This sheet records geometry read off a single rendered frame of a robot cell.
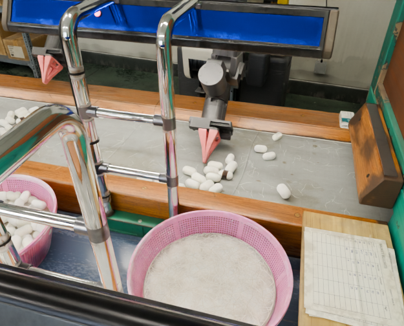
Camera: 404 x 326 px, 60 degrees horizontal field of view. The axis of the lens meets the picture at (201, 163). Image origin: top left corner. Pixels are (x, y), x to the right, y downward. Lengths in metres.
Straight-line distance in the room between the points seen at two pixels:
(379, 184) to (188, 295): 0.38
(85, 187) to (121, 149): 0.57
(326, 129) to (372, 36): 1.87
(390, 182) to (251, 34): 0.35
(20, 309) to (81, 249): 0.60
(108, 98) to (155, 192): 0.47
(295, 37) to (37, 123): 0.45
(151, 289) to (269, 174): 0.38
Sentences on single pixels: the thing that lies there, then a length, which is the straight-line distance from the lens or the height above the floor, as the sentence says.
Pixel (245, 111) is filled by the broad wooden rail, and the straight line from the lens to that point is 1.02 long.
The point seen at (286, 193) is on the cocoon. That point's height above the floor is 0.76.
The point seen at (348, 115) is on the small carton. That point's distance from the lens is 1.03.
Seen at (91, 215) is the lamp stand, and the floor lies 0.99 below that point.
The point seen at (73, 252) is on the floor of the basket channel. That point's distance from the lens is 0.78.
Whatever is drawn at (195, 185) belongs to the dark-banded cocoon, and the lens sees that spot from 0.76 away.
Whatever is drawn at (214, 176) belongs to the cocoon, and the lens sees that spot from 0.78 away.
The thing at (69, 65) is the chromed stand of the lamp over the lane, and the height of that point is 1.04.
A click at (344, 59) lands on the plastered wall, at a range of 2.86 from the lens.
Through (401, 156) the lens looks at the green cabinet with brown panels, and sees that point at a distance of 0.74.
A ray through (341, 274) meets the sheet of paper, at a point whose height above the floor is 0.78.
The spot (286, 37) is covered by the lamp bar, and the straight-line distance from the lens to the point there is 0.62.
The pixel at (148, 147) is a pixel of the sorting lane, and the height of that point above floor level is 0.74.
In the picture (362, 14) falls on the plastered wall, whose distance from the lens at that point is 2.78.
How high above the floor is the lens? 1.25
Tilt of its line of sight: 37 degrees down
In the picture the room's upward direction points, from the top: straight up
